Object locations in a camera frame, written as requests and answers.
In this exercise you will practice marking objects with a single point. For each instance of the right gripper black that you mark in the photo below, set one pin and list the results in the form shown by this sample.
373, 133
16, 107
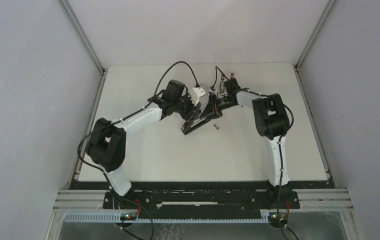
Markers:
213, 104

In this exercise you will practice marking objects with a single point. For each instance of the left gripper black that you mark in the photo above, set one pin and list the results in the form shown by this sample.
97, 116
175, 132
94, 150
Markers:
192, 114

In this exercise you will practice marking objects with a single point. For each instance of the grey small stapler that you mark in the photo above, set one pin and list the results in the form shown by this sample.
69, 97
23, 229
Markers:
222, 84

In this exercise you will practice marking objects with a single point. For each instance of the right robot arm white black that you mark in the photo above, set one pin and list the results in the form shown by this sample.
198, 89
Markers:
271, 122

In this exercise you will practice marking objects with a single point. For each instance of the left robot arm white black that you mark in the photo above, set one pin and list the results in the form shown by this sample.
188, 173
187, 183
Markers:
107, 143

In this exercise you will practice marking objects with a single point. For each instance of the staple box red white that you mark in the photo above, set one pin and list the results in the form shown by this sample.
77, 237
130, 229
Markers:
203, 85

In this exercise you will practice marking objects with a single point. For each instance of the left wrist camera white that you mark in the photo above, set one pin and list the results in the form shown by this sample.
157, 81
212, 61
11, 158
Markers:
197, 95

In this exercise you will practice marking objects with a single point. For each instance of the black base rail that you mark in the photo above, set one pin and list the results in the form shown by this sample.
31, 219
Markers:
222, 200

